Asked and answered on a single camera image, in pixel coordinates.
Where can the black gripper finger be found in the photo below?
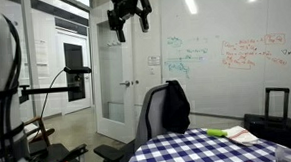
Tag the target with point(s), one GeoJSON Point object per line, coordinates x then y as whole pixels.
{"type": "Point", "coordinates": [120, 29]}
{"type": "Point", "coordinates": [144, 19]}

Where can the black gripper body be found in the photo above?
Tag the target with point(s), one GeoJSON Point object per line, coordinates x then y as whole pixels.
{"type": "Point", "coordinates": [124, 3]}

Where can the black cloth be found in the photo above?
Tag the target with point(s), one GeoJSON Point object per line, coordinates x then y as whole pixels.
{"type": "Point", "coordinates": [175, 107]}

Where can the dark background door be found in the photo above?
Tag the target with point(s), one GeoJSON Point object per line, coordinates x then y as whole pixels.
{"type": "Point", "coordinates": [71, 58]}

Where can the white door glass panel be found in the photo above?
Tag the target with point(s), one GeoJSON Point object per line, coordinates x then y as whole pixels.
{"type": "Point", "coordinates": [130, 108]}

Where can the grey mesh office chair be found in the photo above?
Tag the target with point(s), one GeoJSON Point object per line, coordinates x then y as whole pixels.
{"type": "Point", "coordinates": [150, 117]}

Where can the wooden chair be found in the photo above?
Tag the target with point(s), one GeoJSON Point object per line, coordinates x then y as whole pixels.
{"type": "Point", "coordinates": [44, 129]}

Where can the green cylindrical object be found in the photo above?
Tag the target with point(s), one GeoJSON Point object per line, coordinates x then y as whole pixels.
{"type": "Point", "coordinates": [216, 132]}

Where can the black robot cart top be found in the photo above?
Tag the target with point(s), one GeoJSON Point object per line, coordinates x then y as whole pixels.
{"type": "Point", "coordinates": [55, 152]}

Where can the blue white checkered tablecloth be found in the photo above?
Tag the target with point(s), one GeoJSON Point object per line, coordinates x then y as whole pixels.
{"type": "Point", "coordinates": [196, 151]}

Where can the white towel red stripes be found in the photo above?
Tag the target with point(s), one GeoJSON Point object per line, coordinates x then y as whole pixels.
{"type": "Point", "coordinates": [242, 136]}

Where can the small white wall sign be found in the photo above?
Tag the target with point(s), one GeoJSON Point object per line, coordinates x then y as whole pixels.
{"type": "Point", "coordinates": [153, 60]}

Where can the black camera on stand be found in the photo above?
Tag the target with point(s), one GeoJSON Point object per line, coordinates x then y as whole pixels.
{"type": "Point", "coordinates": [78, 70]}

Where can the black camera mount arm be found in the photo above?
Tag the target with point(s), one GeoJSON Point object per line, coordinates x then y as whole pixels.
{"type": "Point", "coordinates": [49, 90]}

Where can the wall whiteboard with writing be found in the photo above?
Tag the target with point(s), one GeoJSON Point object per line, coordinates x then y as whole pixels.
{"type": "Point", "coordinates": [226, 86]}

